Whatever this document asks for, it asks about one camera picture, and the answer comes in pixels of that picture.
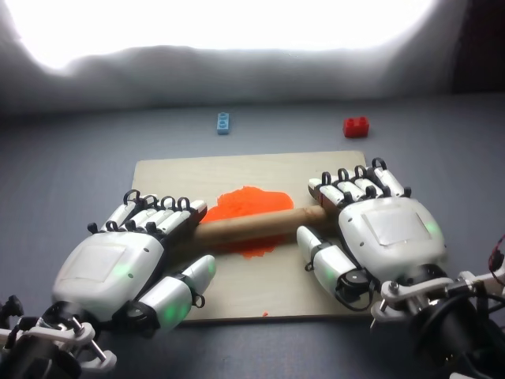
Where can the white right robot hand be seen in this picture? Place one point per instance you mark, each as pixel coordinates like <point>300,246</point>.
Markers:
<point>390,233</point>

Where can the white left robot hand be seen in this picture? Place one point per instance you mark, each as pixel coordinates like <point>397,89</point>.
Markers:
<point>102,268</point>

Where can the wooden rolling pin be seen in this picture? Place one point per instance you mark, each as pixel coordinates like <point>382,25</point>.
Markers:
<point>256,225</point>

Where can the orange clay dough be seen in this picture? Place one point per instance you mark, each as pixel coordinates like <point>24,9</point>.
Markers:
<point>252,199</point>

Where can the red toy brick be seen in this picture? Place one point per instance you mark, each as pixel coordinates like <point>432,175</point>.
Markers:
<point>355,128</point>

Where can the grey table cloth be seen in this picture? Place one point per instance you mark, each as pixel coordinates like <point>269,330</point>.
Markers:
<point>59,158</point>

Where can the light wooden board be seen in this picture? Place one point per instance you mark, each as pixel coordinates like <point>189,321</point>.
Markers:
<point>252,173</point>

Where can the light blue toy brick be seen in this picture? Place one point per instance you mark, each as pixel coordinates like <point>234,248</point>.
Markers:
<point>223,124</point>

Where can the white backdrop sheet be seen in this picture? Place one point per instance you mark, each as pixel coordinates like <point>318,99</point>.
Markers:
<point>236,79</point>

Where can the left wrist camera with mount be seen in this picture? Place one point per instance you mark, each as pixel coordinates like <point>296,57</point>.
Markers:
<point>12,305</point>

